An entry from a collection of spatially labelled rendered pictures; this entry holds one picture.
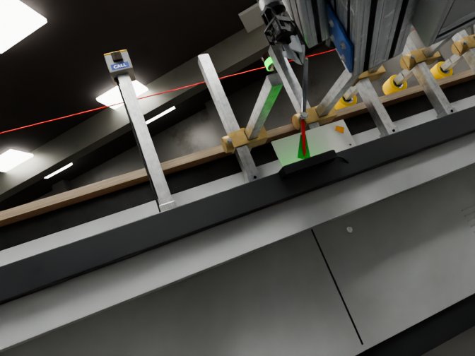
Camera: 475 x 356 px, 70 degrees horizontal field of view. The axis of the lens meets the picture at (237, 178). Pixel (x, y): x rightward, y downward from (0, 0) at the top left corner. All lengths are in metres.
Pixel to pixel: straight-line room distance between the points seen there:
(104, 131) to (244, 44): 2.39
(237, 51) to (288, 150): 3.88
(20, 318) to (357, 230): 1.05
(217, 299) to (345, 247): 0.48
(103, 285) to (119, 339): 0.25
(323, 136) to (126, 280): 0.70
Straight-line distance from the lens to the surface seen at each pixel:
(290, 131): 1.28
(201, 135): 6.32
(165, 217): 0.92
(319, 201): 1.05
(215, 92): 1.10
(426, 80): 1.43
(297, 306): 1.21
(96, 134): 5.54
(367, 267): 1.31
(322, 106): 1.10
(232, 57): 4.85
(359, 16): 0.50
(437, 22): 0.54
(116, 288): 0.96
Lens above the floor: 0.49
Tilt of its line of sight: 14 degrees up
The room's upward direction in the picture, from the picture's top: 22 degrees counter-clockwise
